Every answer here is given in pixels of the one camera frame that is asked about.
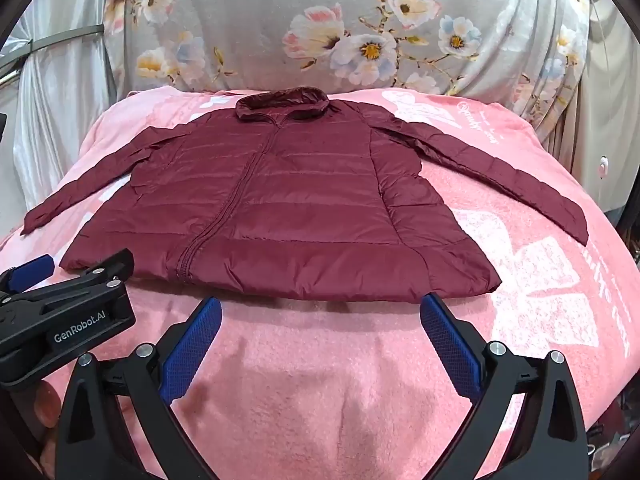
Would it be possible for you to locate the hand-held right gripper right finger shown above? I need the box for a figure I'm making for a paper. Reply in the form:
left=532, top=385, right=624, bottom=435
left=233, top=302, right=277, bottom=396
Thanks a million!
left=419, top=292, right=587, bottom=480

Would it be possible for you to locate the person's left hand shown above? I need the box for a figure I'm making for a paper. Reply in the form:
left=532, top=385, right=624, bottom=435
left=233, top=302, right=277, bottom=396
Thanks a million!
left=27, top=377, right=63, bottom=428

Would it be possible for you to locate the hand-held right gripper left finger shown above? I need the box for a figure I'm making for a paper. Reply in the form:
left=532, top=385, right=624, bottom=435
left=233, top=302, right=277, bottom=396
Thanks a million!
left=59, top=296, right=223, bottom=480

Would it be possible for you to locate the maroon puffer jacket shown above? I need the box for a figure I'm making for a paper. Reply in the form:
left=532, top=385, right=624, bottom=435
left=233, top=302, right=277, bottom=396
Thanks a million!
left=20, top=87, right=589, bottom=305

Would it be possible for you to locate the pink printed blanket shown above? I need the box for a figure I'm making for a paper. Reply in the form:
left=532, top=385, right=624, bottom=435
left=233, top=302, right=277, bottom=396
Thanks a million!
left=0, top=85, right=640, bottom=480

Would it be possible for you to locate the grey floral bed sheet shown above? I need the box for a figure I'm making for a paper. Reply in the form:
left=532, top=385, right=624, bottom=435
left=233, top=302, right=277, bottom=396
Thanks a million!
left=107, top=0, right=596, bottom=153

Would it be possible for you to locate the beige curtain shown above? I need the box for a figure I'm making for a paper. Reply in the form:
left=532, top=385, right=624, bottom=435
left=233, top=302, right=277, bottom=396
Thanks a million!
left=580, top=0, right=640, bottom=216

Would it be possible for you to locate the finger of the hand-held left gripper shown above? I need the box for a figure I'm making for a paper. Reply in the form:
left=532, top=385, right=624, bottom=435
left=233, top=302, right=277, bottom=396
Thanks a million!
left=0, top=254, right=56, bottom=295
left=0, top=248, right=136, bottom=321

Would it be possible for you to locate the curved metal rail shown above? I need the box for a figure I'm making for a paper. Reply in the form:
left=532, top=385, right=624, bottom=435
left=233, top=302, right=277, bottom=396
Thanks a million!
left=0, top=24, right=106, bottom=68

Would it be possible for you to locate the white satin curtain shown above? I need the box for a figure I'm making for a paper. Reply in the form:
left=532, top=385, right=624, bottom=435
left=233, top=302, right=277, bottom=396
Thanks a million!
left=0, top=0, right=132, bottom=213

